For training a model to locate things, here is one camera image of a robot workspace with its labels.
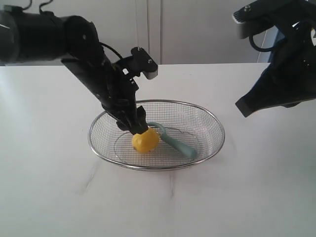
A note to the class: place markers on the teal handled peeler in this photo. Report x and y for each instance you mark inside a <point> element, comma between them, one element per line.
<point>184,149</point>

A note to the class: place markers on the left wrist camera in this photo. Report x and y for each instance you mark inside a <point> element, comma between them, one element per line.
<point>143,63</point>

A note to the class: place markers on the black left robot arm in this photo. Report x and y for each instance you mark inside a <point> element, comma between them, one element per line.
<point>27,37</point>

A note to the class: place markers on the oval metal mesh basket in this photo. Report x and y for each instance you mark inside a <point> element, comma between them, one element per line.
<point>180,134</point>

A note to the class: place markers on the yellow lemon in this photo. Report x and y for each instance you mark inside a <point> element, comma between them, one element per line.
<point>145,142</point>

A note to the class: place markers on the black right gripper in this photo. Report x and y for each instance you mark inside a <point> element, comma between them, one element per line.
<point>291,76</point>

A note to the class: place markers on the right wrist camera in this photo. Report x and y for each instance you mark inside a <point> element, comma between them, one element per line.
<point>261,15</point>

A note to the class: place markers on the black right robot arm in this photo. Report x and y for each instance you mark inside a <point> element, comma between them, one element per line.
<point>313,29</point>

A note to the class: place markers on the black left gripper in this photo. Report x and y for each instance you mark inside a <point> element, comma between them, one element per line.
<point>120,100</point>

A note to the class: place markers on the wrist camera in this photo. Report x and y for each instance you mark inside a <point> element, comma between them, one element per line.
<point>143,63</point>
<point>261,15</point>

